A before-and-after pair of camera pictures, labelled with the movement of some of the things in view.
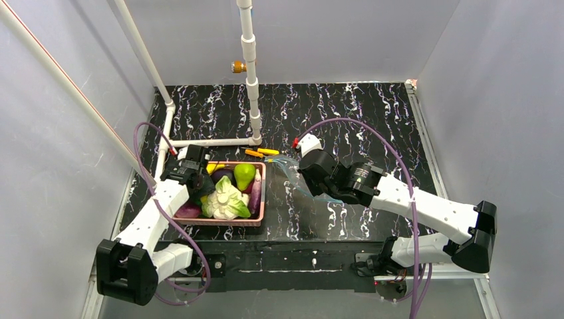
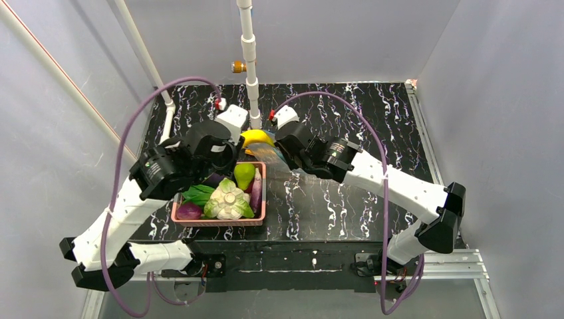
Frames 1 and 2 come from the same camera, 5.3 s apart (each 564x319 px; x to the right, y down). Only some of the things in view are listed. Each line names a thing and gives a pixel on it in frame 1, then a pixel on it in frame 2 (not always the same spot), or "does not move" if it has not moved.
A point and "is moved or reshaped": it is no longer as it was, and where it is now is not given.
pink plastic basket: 255,222 does not move
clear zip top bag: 292,164 → 277,167
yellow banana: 211,167 is moved or reshaped
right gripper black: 312,177 → 282,143
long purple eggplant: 256,195 does not move
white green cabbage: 227,202 does not move
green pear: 245,173 does not move
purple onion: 187,211 does not move
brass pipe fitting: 237,66 does not move
